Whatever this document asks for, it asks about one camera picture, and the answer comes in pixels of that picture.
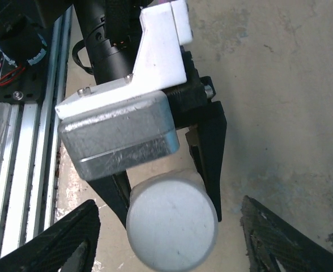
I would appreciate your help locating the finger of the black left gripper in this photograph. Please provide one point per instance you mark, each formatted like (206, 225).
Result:
(110, 190)
(211, 147)

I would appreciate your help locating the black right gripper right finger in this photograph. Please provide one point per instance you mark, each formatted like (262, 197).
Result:
(268, 235)

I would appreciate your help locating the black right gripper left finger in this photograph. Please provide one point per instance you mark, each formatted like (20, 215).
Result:
(70, 232)

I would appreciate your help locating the white bottle cap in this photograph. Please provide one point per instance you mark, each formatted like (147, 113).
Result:
(172, 224)

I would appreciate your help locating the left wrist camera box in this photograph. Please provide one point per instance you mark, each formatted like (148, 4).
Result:
(121, 136)

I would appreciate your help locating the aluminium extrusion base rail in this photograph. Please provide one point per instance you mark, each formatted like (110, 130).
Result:
(27, 158)

